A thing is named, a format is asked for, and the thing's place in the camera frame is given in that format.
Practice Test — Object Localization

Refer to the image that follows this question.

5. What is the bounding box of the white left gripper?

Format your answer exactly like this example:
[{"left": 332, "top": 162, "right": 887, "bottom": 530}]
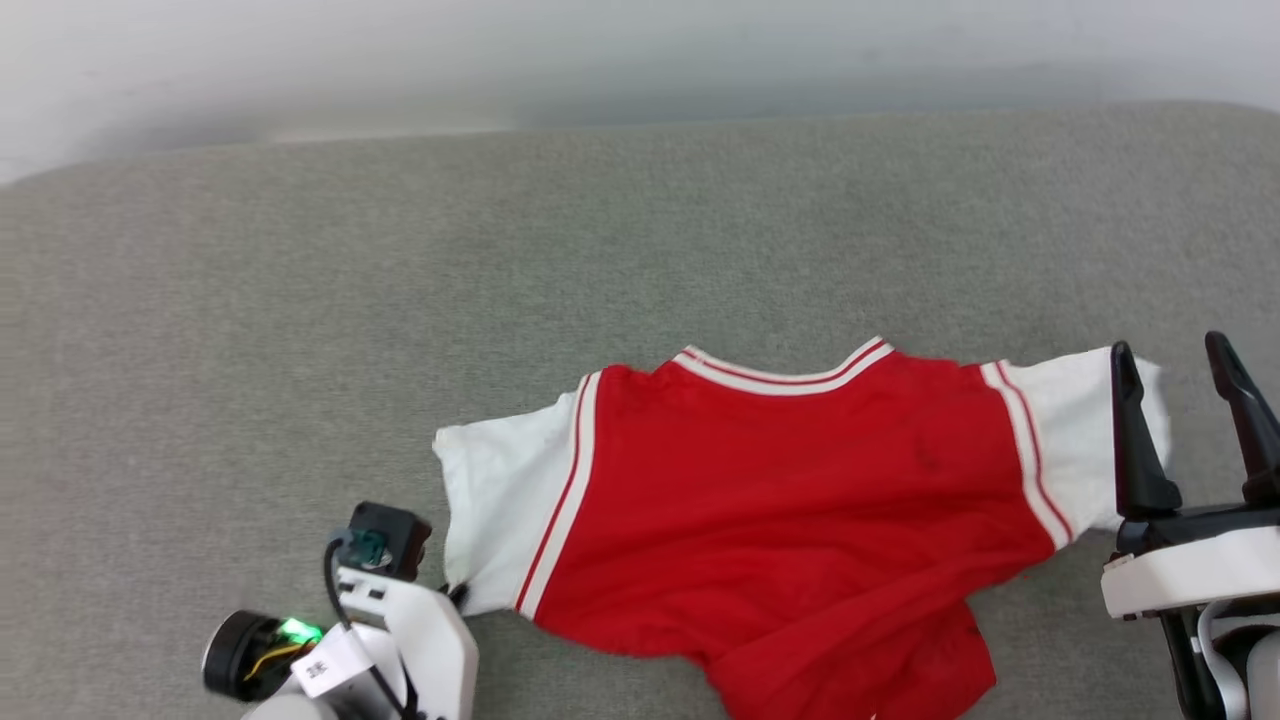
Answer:
[{"left": 335, "top": 565, "right": 480, "bottom": 720}]

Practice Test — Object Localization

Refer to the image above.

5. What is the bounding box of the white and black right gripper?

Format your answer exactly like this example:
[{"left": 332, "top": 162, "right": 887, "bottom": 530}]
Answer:
[{"left": 1100, "top": 331, "right": 1280, "bottom": 622}]

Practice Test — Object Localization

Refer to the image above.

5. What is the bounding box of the red shirt with white sleeves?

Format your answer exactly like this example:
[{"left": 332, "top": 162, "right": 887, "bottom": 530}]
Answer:
[{"left": 432, "top": 337, "right": 1173, "bottom": 720}]

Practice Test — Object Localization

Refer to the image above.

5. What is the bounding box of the white paper label tag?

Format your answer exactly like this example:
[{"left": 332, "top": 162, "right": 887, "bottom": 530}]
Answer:
[{"left": 290, "top": 624, "right": 379, "bottom": 699}]

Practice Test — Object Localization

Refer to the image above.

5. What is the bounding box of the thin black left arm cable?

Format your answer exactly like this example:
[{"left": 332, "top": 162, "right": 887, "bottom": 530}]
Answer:
[{"left": 322, "top": 533, "right": 423, "bottom": 720}]

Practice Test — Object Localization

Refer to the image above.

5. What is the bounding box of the white right arm cable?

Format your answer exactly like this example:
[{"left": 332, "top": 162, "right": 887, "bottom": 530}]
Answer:
[{"left": 1196, "top": 598, "right": 1253, "bottom": 720}]

